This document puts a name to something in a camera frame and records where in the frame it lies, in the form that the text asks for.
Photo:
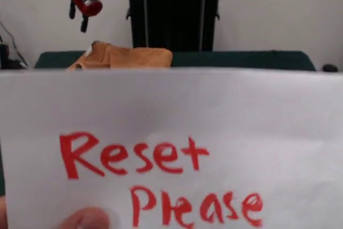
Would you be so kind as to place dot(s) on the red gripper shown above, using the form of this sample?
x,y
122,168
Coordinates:
x,y
87,5

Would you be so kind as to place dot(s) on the tan terry towel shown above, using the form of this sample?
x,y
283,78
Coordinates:
x,y
134,57

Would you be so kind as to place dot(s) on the white paper sign red lettering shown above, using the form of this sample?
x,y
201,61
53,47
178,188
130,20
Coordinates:
x,y
241,121

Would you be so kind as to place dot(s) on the person's hand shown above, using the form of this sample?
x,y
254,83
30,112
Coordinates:
x,y
85,219

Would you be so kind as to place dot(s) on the black power strip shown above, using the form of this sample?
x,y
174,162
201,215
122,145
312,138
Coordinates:
x,y
17,65

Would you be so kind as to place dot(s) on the black chair caster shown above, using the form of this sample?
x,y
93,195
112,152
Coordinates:
x,y
330,67

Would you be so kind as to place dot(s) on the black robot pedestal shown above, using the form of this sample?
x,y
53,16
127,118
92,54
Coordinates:
x,y
174,11

